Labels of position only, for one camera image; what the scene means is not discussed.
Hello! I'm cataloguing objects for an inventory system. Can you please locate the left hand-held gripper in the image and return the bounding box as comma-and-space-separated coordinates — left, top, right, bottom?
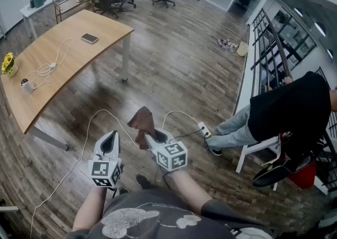
88, 131, 123, 188

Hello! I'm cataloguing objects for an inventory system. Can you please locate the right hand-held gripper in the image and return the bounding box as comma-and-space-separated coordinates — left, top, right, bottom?
143, 128, 189, 178

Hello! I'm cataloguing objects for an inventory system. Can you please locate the brown cloth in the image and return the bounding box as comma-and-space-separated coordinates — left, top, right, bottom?
127, 106, 158, 151

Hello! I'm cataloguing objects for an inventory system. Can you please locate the person's right forearm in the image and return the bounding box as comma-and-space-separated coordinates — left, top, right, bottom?
164, 166, 213, 216

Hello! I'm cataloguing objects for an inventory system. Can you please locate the person's left forearm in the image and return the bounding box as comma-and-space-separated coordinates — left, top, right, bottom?
72, 185, 108, 233

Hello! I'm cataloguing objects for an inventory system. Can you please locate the wooden table with white legs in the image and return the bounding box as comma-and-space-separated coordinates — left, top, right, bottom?
0, 9, 135, 152

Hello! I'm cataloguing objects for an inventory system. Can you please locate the white power strip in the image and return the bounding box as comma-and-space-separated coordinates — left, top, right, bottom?
197, 121, 212, 138

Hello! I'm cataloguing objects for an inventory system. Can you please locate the person's gray printed shirt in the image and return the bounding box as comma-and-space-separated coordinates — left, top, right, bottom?
65, 189, 274, 239

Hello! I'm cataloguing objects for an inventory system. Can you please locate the white chair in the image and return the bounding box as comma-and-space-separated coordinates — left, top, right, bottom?
235, 136, 282, 191

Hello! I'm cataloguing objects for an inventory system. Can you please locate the small white round device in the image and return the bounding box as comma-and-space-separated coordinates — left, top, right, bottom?
21, 78, 35, 94

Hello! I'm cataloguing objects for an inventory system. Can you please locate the black smartphone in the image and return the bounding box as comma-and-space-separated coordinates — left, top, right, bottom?
81, 33, 99, 44

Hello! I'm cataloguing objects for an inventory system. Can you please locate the pile of small bottles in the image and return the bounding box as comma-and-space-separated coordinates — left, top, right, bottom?
217, 38, 239, 53

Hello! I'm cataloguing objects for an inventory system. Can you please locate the cream bucket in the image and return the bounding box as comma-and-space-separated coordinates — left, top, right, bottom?
236, 42, 250, 57

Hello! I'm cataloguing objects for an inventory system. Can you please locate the sunflower bouquet in pot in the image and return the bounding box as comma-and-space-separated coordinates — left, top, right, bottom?
1, 52, 19, 77

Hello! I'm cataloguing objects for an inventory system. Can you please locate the red box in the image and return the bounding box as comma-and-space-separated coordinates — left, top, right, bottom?
286, 161, 316, 190

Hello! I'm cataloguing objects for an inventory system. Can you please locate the black metal railing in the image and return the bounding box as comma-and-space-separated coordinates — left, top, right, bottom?
250, 7, 337, 194

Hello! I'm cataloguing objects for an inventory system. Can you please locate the small white side table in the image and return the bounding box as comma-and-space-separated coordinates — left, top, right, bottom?
19, 0, 57, 40

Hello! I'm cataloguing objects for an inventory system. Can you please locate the long white floor cable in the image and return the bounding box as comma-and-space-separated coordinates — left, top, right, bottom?
30, 108, 140, 239

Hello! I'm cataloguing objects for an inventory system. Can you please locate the white power strip cable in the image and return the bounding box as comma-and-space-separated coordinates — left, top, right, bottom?
162, 110, 201, 134

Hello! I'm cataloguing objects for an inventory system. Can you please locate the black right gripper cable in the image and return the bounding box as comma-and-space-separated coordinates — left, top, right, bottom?
154, 169, 172, 190

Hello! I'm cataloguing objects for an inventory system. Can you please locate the white charging cable with adapter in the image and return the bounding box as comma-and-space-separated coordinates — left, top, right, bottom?
26, 38, 74, 89

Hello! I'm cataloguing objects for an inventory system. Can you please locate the gold frame shelf table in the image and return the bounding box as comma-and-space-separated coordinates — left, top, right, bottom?
52, 0, 97, 24

